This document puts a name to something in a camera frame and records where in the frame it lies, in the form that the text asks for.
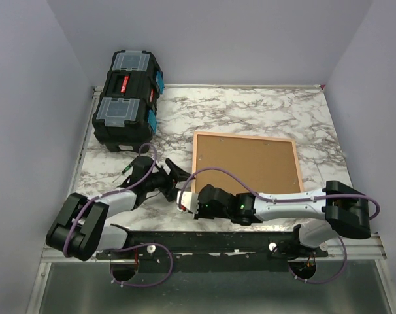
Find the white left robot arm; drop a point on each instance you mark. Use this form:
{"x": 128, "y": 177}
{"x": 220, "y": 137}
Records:
{"x": 79, "y": 229}

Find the pink picture frame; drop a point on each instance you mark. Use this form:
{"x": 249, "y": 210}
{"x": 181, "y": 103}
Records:
{"x": 265, "y": 164}

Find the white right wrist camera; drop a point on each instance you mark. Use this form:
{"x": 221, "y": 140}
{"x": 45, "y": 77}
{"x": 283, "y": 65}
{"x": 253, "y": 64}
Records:
{"x": 187, "y": 202}

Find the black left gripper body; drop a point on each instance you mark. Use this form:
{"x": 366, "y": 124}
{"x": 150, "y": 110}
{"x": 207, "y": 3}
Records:
{"x": 161, "y": 181}

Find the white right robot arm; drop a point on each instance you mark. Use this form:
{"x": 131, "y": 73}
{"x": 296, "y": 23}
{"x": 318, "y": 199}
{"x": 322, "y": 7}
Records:
{"x": 334, "y": 211}

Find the black mounting base rail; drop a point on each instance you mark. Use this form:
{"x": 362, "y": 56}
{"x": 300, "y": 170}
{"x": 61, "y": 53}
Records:
{"x": 212, "y": 251}

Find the black plastic toolbox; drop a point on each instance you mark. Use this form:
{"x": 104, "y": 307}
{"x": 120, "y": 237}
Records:
{"x": 126, "y": 116}

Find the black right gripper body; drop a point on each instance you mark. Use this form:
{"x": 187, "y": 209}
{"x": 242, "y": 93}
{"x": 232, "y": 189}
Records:
{"x": 205, "y": 212}

